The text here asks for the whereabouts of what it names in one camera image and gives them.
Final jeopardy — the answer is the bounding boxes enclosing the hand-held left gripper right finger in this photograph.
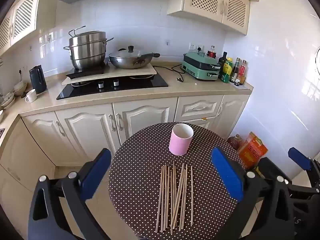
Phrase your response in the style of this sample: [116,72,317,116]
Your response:
[211,147,294,240]

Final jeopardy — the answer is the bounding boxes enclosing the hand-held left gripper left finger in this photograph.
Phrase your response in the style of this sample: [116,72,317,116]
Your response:
[27,148,112,240]

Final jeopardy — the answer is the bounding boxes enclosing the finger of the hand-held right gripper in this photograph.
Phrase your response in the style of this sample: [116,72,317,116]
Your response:
[257,156,293,187]
[288,147,320,187]

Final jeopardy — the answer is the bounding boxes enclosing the pink cup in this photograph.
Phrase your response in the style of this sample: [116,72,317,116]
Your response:
[169,123,194,156]

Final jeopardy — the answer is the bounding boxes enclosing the bunch of wooden chopsticks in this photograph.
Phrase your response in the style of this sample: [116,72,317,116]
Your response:
[155,161,194,235]

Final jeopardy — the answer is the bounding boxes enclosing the orange rice bag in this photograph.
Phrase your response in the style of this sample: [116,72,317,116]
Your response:
[237,131,268,171]

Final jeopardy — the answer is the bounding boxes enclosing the amber cooking oil jug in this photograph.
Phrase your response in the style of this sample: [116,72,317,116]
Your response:
[227,134,247,153]

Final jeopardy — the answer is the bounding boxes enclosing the round polka dot table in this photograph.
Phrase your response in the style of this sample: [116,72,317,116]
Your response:
[108,122,247,240]

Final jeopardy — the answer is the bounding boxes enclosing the cream kitchen base cabinet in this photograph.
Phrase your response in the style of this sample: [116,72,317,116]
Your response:
[0,94,250,233]

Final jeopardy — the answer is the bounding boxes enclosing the beige stone countertop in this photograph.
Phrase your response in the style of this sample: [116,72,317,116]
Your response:
[0,60,254,143]

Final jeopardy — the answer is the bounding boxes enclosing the red label sauce bottle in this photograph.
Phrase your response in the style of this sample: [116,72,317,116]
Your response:
[236,59,248,86]

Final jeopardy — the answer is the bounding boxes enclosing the black glass gas hob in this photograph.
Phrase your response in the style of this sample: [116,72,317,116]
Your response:
[56,74,169,100]

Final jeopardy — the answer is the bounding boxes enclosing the white mug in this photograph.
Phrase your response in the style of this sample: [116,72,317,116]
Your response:
[25,89,37,103]

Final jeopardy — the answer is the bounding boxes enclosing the black induction cooker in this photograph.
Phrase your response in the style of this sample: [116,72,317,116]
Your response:
[66,60,110,80]

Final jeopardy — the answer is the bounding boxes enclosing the dark soy sauce bottle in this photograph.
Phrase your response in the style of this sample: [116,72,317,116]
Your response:
[229,57,241,83]

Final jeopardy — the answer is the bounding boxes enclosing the green bottle with yellow label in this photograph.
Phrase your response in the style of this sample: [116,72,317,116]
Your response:
[221,57,234,84]

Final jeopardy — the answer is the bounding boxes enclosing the beige board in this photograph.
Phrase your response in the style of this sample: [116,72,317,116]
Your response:
[61,65,157,85]

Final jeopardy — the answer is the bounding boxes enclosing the green electric grill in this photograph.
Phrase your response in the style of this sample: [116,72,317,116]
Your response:
[181,51,222,81]

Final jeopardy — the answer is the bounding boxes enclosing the dark olive oil bottle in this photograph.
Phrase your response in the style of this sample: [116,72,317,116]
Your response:
[218,51,228,79]

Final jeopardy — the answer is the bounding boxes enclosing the steel wok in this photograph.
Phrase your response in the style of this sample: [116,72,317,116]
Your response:
[109,51,160,70]

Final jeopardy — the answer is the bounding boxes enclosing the stack of white bowls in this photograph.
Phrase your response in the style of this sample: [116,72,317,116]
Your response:
[13,81,28,97]

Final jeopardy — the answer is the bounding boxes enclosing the patterned bowls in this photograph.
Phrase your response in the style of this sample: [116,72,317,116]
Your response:
[0,92,15,109]

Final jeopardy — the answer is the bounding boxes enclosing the stainless steel steamer pot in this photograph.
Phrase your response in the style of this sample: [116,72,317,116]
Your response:
[63,26,115,70]

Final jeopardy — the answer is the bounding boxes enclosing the wok lid with black knob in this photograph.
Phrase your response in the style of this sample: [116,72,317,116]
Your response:
[109,45,148,59]

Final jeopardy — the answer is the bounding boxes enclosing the black power cable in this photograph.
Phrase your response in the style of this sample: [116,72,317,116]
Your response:
[152,64,186,83]

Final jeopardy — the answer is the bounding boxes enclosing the white wall socket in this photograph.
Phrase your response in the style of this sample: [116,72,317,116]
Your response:
[189,42,205,52]

